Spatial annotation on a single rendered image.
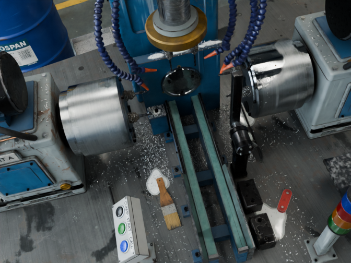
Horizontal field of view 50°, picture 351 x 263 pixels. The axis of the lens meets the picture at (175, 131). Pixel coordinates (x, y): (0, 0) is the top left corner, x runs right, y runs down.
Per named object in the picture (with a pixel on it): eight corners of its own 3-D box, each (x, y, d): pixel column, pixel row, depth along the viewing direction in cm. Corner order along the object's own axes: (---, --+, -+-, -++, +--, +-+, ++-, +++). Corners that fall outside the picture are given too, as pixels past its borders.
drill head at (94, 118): (46, 124, 144) (18, 81, 124) (138, 103, 146) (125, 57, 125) (47, 180, 130) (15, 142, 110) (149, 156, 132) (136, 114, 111)
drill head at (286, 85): (212, 86, 147) (211, 38, 126) (312, 63, 149) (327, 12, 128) (231, 138, 133) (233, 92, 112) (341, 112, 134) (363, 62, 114)
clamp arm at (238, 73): (229, 122, 127) (231, 70, 106) (237, 120, 127) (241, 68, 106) (231, 130, 125) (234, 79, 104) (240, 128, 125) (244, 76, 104)
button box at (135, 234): (124, 208, 112) (110, 205, 108) (140, 198, 108) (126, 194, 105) (132, 265, 102) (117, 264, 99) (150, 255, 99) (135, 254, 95)
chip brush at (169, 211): (152, 180, 139) (152, 179, 138) (165, 176, 140) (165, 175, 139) (168, 231, 128) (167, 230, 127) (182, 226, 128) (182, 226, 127)
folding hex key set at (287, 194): (284, 214, 127) (285, 212, 126) (275, 211, 128) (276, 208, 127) (292, 193, 131) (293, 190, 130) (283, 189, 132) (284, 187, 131)
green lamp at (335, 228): (324, 216, 102) (327, 210, 98) (344, 211, 102) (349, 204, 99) (333, 237, 99) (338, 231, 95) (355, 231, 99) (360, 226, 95)
